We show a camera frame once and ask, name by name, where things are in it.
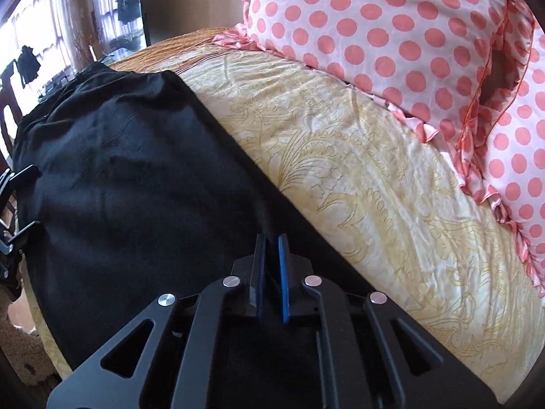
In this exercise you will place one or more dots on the pink polka-dot ruffled pillow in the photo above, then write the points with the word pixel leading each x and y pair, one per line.
pixel 517 149
pixel 383 30

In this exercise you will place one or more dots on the black pants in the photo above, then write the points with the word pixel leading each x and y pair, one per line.
pixel 127 179

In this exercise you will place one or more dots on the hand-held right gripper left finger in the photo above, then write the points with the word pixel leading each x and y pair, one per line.
pixel 258 272

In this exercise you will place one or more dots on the orange-brown bed cover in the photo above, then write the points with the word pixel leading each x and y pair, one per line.
pixel 170 53

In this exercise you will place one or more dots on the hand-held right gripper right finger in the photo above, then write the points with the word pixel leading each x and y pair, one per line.
pixel 283 281

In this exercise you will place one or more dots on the dark wooden chair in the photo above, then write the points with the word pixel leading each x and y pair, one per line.
pixel 6 123

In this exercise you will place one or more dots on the dark hanging garment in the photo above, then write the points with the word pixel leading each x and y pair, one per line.
pixel 29 64

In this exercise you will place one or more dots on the beige fluffy rug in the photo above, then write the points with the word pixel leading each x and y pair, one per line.
pixel 21 345

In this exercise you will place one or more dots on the brown curtain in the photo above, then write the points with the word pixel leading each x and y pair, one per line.
pixel 78 17

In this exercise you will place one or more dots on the yellow patterned bed sheet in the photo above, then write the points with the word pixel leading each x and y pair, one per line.
pixel 349 179

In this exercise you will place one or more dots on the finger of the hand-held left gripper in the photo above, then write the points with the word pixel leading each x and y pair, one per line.
pixel 23 231
pixel 23 175

